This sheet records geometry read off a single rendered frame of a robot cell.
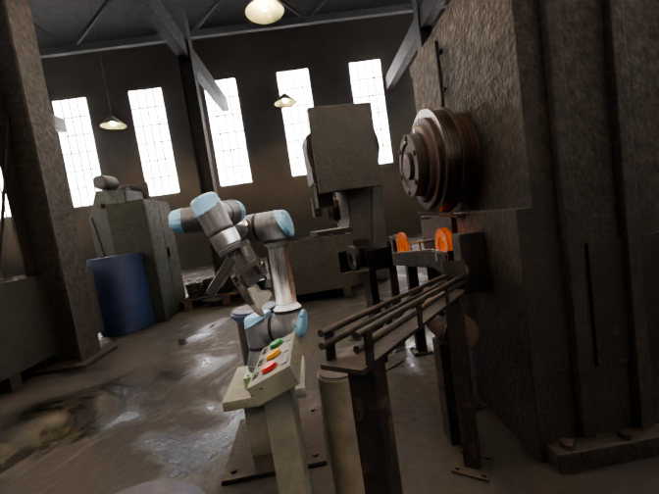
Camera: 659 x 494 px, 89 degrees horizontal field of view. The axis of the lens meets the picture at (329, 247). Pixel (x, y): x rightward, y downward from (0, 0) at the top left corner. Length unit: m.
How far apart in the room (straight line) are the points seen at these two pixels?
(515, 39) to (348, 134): 3.13
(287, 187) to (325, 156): 7.52
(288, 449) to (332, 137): 3.68
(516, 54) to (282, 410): 1.24
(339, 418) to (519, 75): 1.14
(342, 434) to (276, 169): 11.04
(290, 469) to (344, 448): 0.14
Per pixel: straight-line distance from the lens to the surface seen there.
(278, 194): 11.62
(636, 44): 1.56
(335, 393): 0.94
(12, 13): 4.16
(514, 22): 1.37
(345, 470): 1.06
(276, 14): 6.65
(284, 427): 0.94
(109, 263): 4.38
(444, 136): 1.43
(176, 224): 1.09
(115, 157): 13.41
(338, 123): 4.30
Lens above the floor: 0.92
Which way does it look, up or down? 5 degrees down
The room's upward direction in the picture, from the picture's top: 8 degrees counter-clockwise
